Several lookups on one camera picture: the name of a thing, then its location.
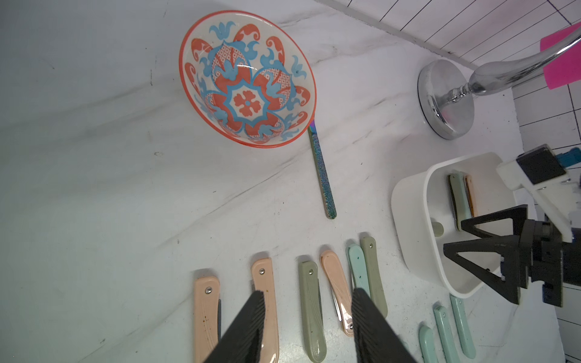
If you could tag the iridescent butter knife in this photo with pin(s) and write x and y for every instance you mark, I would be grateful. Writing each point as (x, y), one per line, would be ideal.
(324, 184)

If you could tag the white plastic storage box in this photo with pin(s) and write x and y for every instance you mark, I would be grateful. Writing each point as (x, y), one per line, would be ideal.
(419, 199)

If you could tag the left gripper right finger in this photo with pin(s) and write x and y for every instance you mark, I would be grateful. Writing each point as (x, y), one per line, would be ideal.
(375, 340)

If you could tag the hidden mint knife in box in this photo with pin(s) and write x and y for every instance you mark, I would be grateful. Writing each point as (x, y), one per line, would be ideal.
(461, 202)

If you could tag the olive folding fruit knife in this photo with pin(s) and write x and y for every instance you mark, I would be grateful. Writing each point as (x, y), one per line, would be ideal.
(369, 246)

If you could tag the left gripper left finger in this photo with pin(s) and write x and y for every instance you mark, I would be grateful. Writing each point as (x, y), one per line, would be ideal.
(242, 342)

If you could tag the chrome glass holder stand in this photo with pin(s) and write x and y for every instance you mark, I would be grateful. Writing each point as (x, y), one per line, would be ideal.
(446, 97)

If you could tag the mint folding fruit knife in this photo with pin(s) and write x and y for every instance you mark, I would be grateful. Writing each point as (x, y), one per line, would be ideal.
(464, 332)

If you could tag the pink folding fruit knife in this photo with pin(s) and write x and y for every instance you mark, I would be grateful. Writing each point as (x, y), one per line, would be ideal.
(340, 289)

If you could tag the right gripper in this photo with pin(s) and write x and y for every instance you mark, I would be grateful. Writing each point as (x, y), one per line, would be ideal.
(509, 263)

